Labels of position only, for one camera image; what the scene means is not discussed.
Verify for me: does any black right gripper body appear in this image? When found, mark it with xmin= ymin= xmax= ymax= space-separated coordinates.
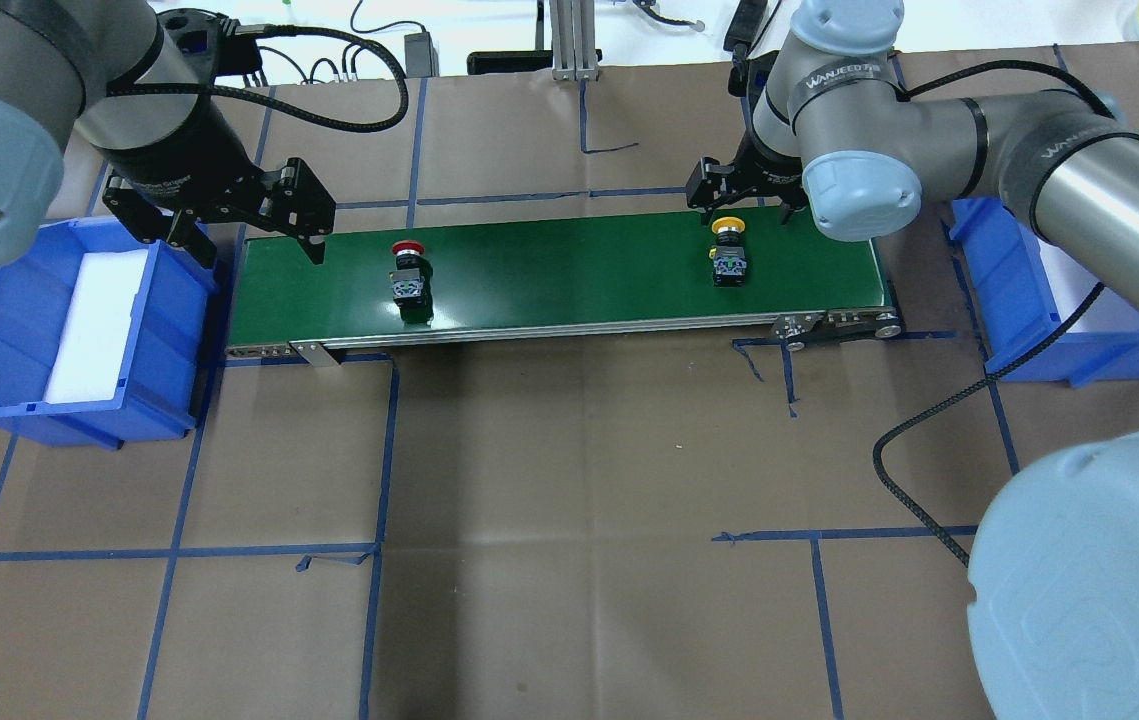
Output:
xmin=685 ymin=131 xmax=810 ymax=224

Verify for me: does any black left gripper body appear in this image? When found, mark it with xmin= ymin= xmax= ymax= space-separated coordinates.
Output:
xmin=101 ymin=152 xmax=337 ymax=246

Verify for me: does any yellow push button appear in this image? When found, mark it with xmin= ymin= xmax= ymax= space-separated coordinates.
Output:
xmin=708 ymin=216 xmax=748 ymax=288

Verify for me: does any red push button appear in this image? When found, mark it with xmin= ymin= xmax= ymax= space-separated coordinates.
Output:
xmin=390 ymin=240 xmax=435 ymax=310

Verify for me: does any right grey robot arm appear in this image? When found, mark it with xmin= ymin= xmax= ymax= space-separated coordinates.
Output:
xmin=685 ymin=1 xmax=1139 ymax=719

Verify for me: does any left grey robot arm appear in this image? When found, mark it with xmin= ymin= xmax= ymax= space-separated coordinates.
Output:
xmin=0 ymin=1 xmax=336 ymax=268

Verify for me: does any green conveyor belt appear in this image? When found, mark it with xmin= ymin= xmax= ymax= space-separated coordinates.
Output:
xmin=227 ymin=206 xmax=906 ymax=359

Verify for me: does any blue left plastic bin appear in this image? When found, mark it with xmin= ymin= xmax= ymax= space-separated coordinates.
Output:
xmin=0 ymin=216 xmax=218 ymax=450

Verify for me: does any blue plastic bin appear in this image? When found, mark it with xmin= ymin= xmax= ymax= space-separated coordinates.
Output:
xmin=0 ymin=216 xmax=218 ymax=450
xmin=949 ymin=197 xmax=1139 ymax=387

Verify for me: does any white foam pad left bin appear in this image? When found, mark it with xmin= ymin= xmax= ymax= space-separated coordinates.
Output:
xmin=43 ymin=249 xmax=149 ymax=404

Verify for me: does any white foam pad bin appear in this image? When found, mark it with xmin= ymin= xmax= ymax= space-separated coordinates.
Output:
xmin=43 ymin=249 xmax=149 ymax=404
xmin=1035 ymin=236 xmax=1139 ymax=337

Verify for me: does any black power adapter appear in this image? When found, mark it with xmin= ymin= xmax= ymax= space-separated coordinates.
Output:
xmin=403 ymin=28 xmax=439 ymax=77

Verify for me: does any blue right plastic bin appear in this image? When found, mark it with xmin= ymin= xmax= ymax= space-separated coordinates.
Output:
xmin=949 ymin=197 xmax=1139 ymax=387

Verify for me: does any white foam pad right bin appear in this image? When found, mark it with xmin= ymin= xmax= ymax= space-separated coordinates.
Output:
xmin=1035 ymin=236 xmax=1139 ymax=337

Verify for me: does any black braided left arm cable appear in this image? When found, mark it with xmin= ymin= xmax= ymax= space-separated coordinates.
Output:
xmin=109 ymin=24 xmax=412 ymax=134

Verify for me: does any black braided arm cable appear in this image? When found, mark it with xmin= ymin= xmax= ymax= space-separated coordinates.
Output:
xmin=109 ymin=24 xmax=412 ymax=134
xmin=871 ymin=60 xmax=1130 ymax=568

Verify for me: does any aluminium profile post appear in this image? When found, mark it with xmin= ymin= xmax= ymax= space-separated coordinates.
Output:
xmin=544 ymin=0 xmax=600 ymax=82

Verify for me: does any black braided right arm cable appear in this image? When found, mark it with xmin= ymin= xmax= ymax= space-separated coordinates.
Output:
xmin=871 ymin=60 xmax=1130 ymax=568

